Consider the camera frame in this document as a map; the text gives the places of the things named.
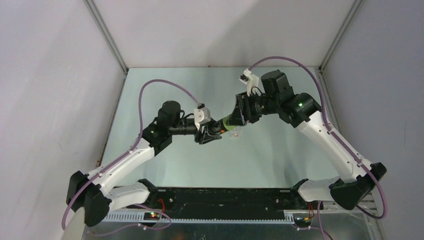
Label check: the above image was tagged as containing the electronics board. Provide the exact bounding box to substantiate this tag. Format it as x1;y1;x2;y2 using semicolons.
143;211;162;221
294;217;310;224

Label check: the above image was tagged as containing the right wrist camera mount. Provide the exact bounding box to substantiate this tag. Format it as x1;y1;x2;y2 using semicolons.
239;68;260;96

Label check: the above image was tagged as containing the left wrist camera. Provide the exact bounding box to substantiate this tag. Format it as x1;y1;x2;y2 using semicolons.
193;103;212;130

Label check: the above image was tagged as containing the right electronics board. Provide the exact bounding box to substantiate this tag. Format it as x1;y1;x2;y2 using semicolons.
294;217;310;224

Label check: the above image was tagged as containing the green pill bottle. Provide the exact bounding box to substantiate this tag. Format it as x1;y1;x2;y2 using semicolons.
217;115;237;134

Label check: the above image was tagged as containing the purple cable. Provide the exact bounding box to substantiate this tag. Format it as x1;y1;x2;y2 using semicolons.
61;79;203;231
248;56;388;220

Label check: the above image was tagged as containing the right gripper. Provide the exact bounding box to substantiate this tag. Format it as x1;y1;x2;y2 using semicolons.
226;91;279;127

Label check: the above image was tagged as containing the left electronics board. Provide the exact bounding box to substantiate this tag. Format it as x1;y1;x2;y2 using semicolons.
143;211;162;221

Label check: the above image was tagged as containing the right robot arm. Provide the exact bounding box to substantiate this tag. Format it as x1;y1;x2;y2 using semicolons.
220;69;387;210

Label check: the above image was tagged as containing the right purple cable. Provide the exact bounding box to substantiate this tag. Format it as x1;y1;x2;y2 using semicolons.
248;56;388;220

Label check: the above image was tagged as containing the white cable duct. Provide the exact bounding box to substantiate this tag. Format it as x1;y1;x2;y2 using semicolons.
101;211;295;224

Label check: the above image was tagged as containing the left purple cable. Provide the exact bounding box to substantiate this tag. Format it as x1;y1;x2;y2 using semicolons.
61;79;203;231

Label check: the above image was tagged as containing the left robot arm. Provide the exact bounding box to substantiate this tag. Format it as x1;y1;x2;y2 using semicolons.
66;100;229;227

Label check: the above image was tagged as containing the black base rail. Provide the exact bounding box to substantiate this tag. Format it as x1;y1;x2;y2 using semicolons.
144;187;308;221

